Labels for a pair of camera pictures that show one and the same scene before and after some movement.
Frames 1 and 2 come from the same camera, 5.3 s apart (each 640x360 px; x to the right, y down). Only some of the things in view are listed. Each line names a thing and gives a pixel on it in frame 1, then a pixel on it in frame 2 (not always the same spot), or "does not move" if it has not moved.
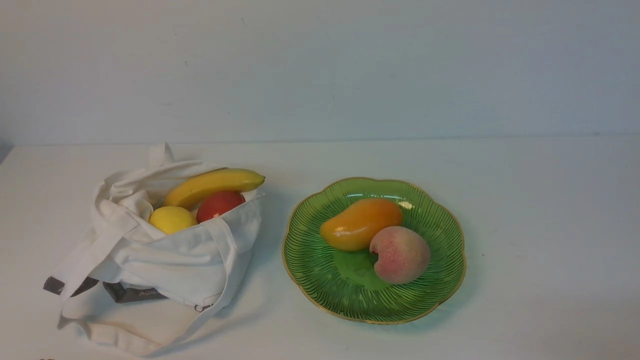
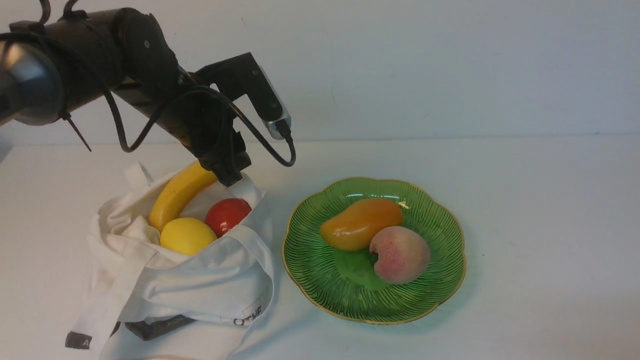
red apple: [216, 203] -> [224, 213]
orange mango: [354, 229] does not move
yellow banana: [189, 193] -> [170, 197]
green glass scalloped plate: [342, 285] does not move
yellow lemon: [172, 219] -> [187, 236]
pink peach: [403, 254] does not move
